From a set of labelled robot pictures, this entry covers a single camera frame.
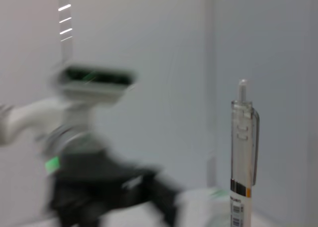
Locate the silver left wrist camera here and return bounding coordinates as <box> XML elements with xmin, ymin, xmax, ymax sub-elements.
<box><xmin>49</xmin><ymin>64</ymin><xmax>139</xmax><ymax>105</ymax></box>

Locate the grey white pen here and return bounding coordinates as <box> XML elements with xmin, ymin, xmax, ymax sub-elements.
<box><xmin>230</xmin><ymin>78</ymin><xmax>261</xmax><ymax>227</ymax></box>

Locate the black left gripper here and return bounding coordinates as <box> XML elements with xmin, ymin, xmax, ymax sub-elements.
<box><xmin>47</xmin><ymin>151</ymin><xmax>186</xmax><ymax>227</ymax></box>

